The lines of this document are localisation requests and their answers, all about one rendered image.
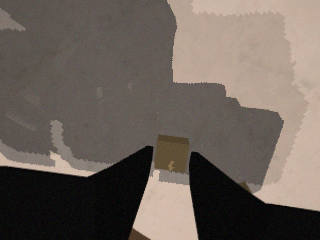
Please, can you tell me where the tan block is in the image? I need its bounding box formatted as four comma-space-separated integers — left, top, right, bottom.
237, 181, 252, 194
154, 135, 190, 173

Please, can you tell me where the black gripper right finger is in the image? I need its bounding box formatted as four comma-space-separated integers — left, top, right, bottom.
189, 152, 320, 240

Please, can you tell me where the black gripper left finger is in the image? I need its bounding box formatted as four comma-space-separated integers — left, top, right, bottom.
0, 146, 153, 240

